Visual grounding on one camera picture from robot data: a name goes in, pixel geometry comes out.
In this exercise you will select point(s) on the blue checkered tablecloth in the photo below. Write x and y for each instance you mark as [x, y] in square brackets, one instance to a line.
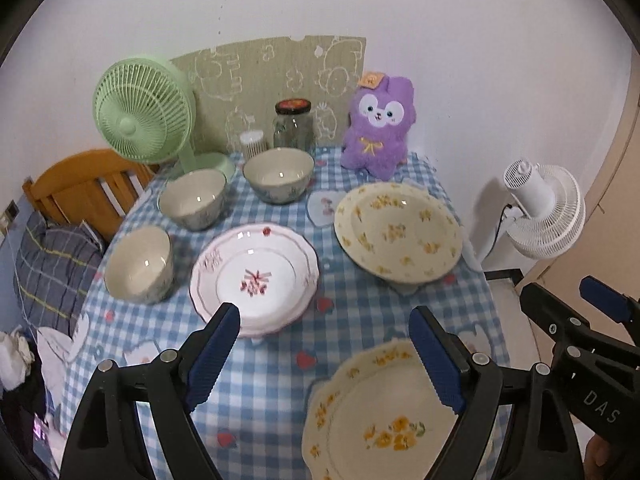
[350, 310]

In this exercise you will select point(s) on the beige wooden door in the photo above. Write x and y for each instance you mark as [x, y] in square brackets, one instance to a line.
[615, 185]

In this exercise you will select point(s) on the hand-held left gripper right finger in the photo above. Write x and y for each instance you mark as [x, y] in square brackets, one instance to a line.
[435, 360]

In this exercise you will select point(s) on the black metal frame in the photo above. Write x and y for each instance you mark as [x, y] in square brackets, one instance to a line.
[505, 273]

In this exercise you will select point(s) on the green table fan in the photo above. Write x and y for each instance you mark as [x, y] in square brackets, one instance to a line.
[135, 115]

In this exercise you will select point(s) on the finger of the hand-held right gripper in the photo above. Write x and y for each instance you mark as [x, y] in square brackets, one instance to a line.
[550, 310]
[602, 297]

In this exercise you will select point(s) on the clear cotton swab container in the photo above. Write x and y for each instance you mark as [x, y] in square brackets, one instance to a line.
[252, 145]

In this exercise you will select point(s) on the glass jar with dark lid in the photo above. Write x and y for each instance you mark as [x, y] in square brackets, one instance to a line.
[293, 127]

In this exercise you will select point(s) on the grey patterned ceramic bowl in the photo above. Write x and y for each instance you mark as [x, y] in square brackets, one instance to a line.
[277, 172]
[190, 200]
[135, 265]

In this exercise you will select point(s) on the white plate pink flowers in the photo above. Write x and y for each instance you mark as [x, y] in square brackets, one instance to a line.
[255, 270]

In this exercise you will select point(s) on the white clip fan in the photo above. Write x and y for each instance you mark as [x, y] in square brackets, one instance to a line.
[550, 210]

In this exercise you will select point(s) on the purple plush bunny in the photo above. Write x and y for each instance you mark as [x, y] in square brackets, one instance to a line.
[377, 140]

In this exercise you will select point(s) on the deep cream plate yellow flowers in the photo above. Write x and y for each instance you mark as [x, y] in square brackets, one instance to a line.
[395, 230]

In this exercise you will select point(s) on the green patterned board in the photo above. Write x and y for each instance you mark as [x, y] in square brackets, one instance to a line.
[260, 75]

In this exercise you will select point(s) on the crumpled white cloth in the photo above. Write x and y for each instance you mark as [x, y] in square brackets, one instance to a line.
[15, 360]

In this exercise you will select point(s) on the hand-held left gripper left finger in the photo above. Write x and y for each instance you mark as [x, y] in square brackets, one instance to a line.
[212, 360]

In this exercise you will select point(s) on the white garment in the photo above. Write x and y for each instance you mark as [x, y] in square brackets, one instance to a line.
[52, 355]

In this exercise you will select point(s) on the black clothing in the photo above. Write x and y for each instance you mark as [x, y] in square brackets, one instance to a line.
[25, 410]

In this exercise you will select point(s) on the grey plaid bedding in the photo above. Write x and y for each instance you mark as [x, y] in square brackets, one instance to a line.
[50, 270]

